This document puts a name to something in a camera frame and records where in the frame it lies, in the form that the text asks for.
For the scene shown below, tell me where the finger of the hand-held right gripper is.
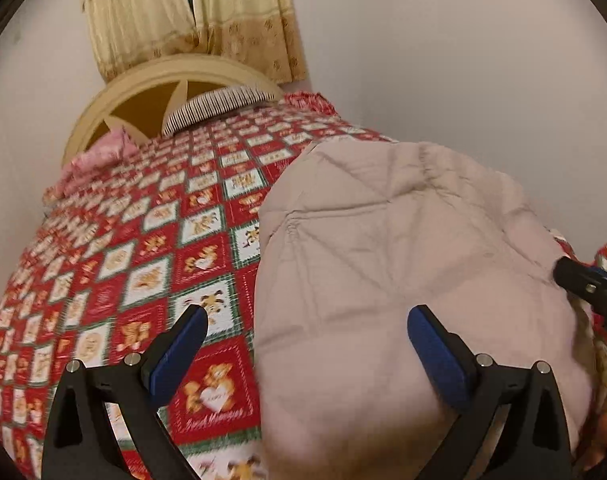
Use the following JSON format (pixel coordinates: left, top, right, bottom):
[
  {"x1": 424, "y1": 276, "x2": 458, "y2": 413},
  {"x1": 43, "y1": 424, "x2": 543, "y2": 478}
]
[{"x1": 553, "y1": 256, "x2": 607, "y2": 338}]

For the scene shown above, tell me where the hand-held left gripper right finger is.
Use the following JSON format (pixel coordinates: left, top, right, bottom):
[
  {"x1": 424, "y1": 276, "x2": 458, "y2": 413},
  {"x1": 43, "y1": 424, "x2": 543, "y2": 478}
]
[{"x1": 407, "y1": 305, "x2": 574, "y2": 480}]

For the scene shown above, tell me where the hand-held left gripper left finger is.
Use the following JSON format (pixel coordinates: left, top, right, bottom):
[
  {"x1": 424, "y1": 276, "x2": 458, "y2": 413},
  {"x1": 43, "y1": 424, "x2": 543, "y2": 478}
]
[{"x1": 42, "y1": 304, "x2": 209, "y2": 480}]

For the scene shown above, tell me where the beige puffer jacket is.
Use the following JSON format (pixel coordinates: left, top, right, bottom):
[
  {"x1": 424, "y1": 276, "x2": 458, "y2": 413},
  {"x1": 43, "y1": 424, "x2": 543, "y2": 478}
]
[{"x1": 254, "y1": 140, "x2": 597, "y2": 480}]

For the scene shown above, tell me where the red teddy bear printed blanket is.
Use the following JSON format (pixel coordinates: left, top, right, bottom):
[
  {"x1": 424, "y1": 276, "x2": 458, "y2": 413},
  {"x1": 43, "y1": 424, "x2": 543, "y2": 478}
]
[{"x1": 0, "y1": 90, "x2": 607, "y2": 480}]

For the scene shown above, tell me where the pink pillow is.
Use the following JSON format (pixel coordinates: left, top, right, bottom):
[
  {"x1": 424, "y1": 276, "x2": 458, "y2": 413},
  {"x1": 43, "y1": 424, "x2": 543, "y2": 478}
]
[{"x1": 44, "y1": 126, "x2": 139, "y2": 200}]

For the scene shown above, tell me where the black white striped pillow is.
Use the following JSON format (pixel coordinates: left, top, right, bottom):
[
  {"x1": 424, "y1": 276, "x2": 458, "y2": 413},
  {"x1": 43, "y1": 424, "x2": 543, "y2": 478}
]
[{"x1": 161, "y1": 86, "x2": 280, "y2": 137}]

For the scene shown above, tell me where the cream wooden headboard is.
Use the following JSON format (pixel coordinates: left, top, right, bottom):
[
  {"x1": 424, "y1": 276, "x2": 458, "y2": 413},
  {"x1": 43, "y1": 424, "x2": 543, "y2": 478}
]
[{"x1": 61, "y1": 54, "x2": 284, "y2": 167}]

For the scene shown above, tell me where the yellow patterned curtain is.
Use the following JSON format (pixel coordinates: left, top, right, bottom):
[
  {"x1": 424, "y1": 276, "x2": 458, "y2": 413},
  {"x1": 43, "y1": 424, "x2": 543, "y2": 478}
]
[{"x1": 81, "y1": 0, "x2": 307, "y2": 86}]

